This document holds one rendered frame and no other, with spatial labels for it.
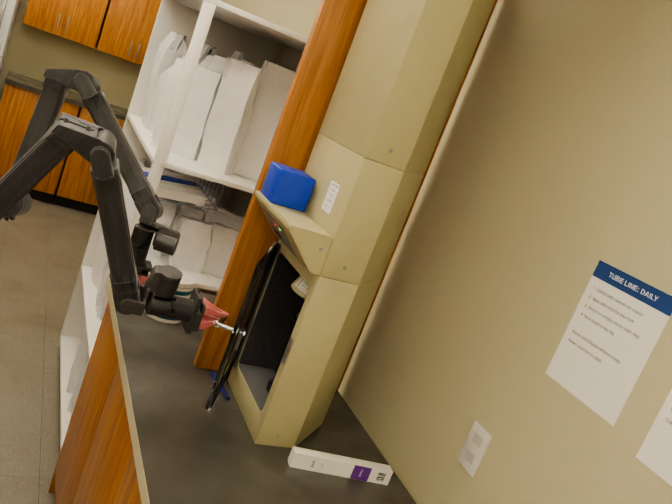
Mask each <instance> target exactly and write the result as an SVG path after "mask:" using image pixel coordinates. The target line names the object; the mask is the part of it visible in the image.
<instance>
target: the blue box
mask: <svg viewBox="0 0 672 504"><path fill-rule="evenodd" d="M315 183H316V180H315V179H313V178H312V177H311V176H309V175H308V174H307V173H305V172H304V171H301V170H298V169H295V168H292V167H289V166H286V165H283V164H280V163H276V162H273V161H272V162H271V163H270V166H269V169H268V172H267V175H266V178H265V180H264V183H263V186H262V189H261V193H262V194H263V195H264V196H265V197H266V198H267V199H268V200H269V201H270V202H271V203H274V204H278V205H281V206H284V207H288V208H291V209H295V210H298V211H301V212H305V210H306V207H307V204H308V202H309V199H310V196H311V194H312V191H313V188H314V186H315Z"/></svg>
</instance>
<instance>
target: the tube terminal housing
mask: <svg viewBox="0 0 672 504"><path fill-rule="evenodd" d="M304 172H305V173H307V174H308V175H309V176H311V177H312V178H313V179H315V180H316V183H315V186H314V188H313V191H312V194H311V196H310V199H309V202H308V204H307V207H306V210H305V212H306V213H307V214H308V215H309V216H310V217H311V218H312V219H313V220H314V221H315V222H317V223H318V224H319V225H320V226H321V227H322V228H323V229H324V230H325V231H327V232H328V233H329V234H330V235H331V236H332V237H333V241H332V244H331V246H330V249H329V252H328V254H327V257H326V259H325V262H324V265H323V267H322V270H321V272H320V275H314V274H311V273H309V271H308V270H307V269H306V268H305V267H304V266H303V265H302V264H301V262H300V261H299V260H298V259H297V258H296V257H295V256H294V255H293V253H292V252H291V251H290V250H289V249H288V248H287V247H286V246H285V244H284V243H283V242H282V241H281V240H280V239H279V241H278V242H279V243H280V248H279V251H278V253H277V256H278V255H279V254H283V255H284V256H285V258H286V259H287V260H288V261H289V262H290V264H291V265H292V266H293V267H294V268H295V269H296V271H297V272H298V273H299V274H300V275H301V277H302V278H303V279H304V280H305V281H306V282H307V284H308V293H307V295H306V298H305V301H304V303H303V306H302V308H301V311H300V314H299V316H298V319H297V321H296V324H295V327H294V329H293V332H292V334H291V337H292V338H293V340H294V341H293V344H292V346H291V349H290V352H289V354H288V357H287V359H286V362H285V365H283V363H282V360H281V363H280V366H279V368H278V371H277V373H276V376H275V379H274V381H273V384H272V386H271V389H270V392H269V394H268V397H267V399H266V402H265V405H264V407H263V409H262V410H261V411H260V410H259V408H258V406H257V404H256V402H255V400H254V398H253V395H252V393H251V391H250V389H249V387H248V385H247V383H246V381H245V379H244V377H243V375H242V372H241V370H240V368H239V359H240V356H241V354H242V351H243V348H244V345H245V343H246V340H247V337H248V335H249V332H250V329H251V327H252V324H253V321H254V318H255V316H256V313H257V310H258V308H259V305H260V302H261V300H262V297H263V294H264V291H265V289H266V286H267V283H268V281H269V278H270V275H271V272H272V270H273V267H274V264H275V262H276V259H277V256H276V259H275V261H274V264H273V267H272V270H271V272H270V275H269V278H268V280H267V283H266V286H265V289H264V291H263V294H262V297H261V299H260V302H259V305H258V307H257V310H256V313H255V316H254V318H253V321H252V324H251V326H250V329H249V332H248V334H247V337H246V340H245V343H244V345H243V348H242V351H241V353H240V356H239V359H238V362H237V364H236V367H235V368H234V366H233V367H232V369H231V372H230V374H229V377H228V380H227V381H228V383H229V385H230V388H231V390H232V392H233V395H234V397H235V399H236V402H237V404H238V406H239V408H240V411H241V413H242V415H243V418H244V420H245V422H246V425H247V427H248V429H249V432H250V434H251V436H252V438H253V441H254V443H255V444H261V445H269V446H278V447H286V448H292V447H293V446H297V445H298V444H299V443H300V442H302V441H303V440H304V439H305V438H306V437H308V436H309V435H310V434H311V433H312V432H314V431H315V430H316V429H317V428H318V427H320V426H321V425H322V423H323V421H324V418H325V416H326V414H327V411H328V409H329V406H330V404H331V401H332V399H333V396H334V394H335V392H336V389H337V387H338V384H339V382H340V379H341V377H342V374H343V372H344V369H345V367H346V365H347V362H348V360H349V357H350V355H351V352H352V350H353V347H354V345H355V343H356V340H357V338H358V335H359V333H360V330H361V328H362V325H363V323H364V321H365V318H366V316H367V313H368V311H369V308H370V306H371V303H372V301H373V299H374V296H375V294H376V291H377V289H378V286H379V284H380V281H381V279H382V276H383V274H384V271H385V269H386V266H387V264H388V262H389V259H390V257H391V254H392V252H393V249H394V247H395V244H396V242H397V240H398V237H399V235H400V232H401V230H402V227H403V225H404V222H405V220H406V218H407V215H408V213H409V210H410V208H411V205H412V203H413V200H414V198H415V195H416V193H417V191H418V188H419V186H420V183H421V181H422V178H423V176H424V174H420V173H413V172H406V171H402V170H399V169H396V168H393V167H390V166H387V165H385V164H382V163H379V162H376V161H373V160H370V159H367V158H365V157H363V156H361V155H360V154H358V153H356V152H354V151H352V150H351V149H349V148H347V147H345V146H343V145H341V144H340V143H338V142H336V141H334V140H332V139H331V138H329V137H327V136H325V135H323V134H321V133H318V136H317V139H316V141H315V144H314V147H313V150H312V152H311V155H310V158H309V160H308V163H307V166H306V169H305V171H304ZM332 179H333V180H335V181H336V182H337V183H339V184H340V185H341V186H340V189H339V191H338V194H337V197H336V199H335V202H334V205H333V207H332V210H331V212H330V215H328V214H327V213H326V212H324V211H323V210H322V209H321V206H322V203H323V201H324V198H325V196H326V193H327V190H328V188H329V185H330V182H331V180H332Z"/></svg>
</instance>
